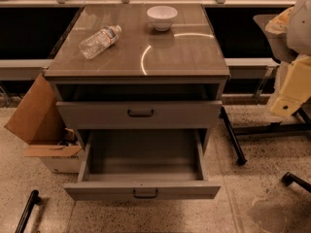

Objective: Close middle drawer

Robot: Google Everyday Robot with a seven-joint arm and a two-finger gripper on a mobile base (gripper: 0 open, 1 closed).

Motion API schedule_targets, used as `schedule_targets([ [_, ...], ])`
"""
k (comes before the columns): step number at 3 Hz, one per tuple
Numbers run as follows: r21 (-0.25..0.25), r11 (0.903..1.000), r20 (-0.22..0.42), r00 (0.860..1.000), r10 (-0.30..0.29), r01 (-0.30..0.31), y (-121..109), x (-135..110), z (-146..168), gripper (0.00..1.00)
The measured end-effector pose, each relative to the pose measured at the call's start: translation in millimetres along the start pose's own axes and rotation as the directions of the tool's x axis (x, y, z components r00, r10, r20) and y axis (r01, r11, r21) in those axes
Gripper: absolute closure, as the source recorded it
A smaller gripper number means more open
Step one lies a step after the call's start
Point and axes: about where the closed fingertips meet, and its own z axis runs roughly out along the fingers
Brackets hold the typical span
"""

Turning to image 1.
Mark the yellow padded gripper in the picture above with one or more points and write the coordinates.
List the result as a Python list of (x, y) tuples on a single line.
[(299, 29)]

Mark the grey drawer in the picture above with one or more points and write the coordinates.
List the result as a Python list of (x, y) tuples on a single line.
[(139, 115), (143, 165)]

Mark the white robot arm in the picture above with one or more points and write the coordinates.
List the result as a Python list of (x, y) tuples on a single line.
[(295, 23)]

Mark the grey top drawer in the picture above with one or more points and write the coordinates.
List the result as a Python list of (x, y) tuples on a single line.
[(139, 115)]

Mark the grey drawer cabinet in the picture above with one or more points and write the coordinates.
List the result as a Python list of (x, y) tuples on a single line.
[(184, 63)]

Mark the black leg lower right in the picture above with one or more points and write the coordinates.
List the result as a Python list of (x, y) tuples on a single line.
[(290, 178)]

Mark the white ceramic bowl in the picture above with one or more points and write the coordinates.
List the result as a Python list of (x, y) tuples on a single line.
[(161, 17)]

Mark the clear plastic water bottle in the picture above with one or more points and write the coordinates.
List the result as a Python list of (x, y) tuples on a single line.
[(100, 41)]

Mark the brown cardboard box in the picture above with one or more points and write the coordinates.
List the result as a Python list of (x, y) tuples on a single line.
[(39, 124)]

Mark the black bar lower left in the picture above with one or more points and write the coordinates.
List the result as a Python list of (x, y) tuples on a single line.
[(33, 200)]

